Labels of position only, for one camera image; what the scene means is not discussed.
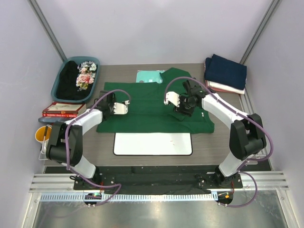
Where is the green t-shirt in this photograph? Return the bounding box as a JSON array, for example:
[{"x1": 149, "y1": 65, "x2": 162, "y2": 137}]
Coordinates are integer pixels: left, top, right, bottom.
[{"x1": 96, "y1": 68, "x2": 215, "y2": 134}]

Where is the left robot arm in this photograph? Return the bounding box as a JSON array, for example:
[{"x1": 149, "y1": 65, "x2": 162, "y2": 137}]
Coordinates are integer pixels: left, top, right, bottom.
[{"x1": 46, "y1": 92, "x2": 116, "y2": 185}]

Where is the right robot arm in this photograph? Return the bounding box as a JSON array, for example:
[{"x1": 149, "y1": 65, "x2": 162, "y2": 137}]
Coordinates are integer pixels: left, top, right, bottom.
[{"x1": 164, "y1": 79, "x2": 266, "y2": 188}]

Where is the folded white t-shirt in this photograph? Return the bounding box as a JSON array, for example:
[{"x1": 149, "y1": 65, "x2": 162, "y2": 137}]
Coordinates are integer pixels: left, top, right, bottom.
[{"x1": 207, "y1": 81, "x2": 245, "y2": 95}]

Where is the black floral t-shirt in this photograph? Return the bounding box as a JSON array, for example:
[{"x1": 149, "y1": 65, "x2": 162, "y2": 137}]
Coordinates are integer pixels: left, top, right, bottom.
[{"x1": 55, "y1": 61, "x2": 98, "y2": 100}]

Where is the white dry-erase board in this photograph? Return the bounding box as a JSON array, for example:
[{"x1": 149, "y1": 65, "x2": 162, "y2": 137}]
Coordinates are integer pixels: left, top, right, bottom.
[{"x1": 114, "y1": 133, "x2": 193, "y2": 156}]

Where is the folded navy t-shirt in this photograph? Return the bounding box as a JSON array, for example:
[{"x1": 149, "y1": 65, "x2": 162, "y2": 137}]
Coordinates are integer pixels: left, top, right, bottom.
[{"x1": 204, "y1": 54, "x2": 247, "y2": 90}]

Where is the teal folding board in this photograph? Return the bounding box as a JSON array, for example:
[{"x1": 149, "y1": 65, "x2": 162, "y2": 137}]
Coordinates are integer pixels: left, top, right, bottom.
[{"x1": 136, "y1": 70, "x2": 164, "y2": 84}]

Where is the red top book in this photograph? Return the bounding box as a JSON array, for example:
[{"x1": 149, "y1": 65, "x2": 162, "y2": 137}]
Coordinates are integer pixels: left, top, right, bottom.
[{"x1": 42, "y1": 102, "x2": 86, "y2": 114}]

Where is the red book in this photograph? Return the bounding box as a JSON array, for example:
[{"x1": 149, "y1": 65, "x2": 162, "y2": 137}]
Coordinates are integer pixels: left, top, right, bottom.
[
  {"x1": 42, "y1": 102, "x2": 86, "y2": 114},
  {"x1": 42, "y1": 110, "x2": 85, "y2": 118}
]

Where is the red middle book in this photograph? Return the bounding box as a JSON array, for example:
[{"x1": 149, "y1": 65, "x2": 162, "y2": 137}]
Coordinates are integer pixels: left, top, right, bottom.
[{"x1": 42, "y1": 110, "x2": 85, "y2": 118}]

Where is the orange interior mug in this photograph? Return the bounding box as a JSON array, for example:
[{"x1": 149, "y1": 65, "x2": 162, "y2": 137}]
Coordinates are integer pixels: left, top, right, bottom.
[{"x1": 35, "y1": 125, "x2": 52, "y2": 143}]

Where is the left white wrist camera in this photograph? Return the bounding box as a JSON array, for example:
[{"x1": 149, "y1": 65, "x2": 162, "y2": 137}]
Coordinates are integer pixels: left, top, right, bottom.
[{"x1": 113, "y1": 100, "x2": 130, "y2": 115}]

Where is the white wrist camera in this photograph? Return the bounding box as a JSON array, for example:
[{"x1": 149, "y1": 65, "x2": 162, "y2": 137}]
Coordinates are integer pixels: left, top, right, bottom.
[
  {"x1": 164, "y1": 91, "x2": 181, "y2": 107},
  {"x1": 113, "y1": 100, "x2": 130, "y2": 115}
]

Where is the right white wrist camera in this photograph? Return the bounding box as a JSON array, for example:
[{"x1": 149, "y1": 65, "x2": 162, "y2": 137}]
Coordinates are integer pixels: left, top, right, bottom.
[{"x1": 164, "y1": 91, "x2": 181, "y2": 107}]

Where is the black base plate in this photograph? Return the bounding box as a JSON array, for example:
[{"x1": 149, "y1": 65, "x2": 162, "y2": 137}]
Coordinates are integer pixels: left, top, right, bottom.
[{"x1": 44, "y1": 163, "x2": 272, "y2": 190}]

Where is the slotted cable duct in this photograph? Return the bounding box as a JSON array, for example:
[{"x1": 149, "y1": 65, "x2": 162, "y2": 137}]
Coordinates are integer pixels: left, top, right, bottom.
[{"x1": 40, "y1": 192, "x2": 218, "y2": 203}]

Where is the aluminium frame rail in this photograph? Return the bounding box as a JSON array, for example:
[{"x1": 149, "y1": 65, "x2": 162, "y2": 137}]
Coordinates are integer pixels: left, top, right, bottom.
[{"x1": 30, "y1": 171, "x2": 289, "y2": 192}]

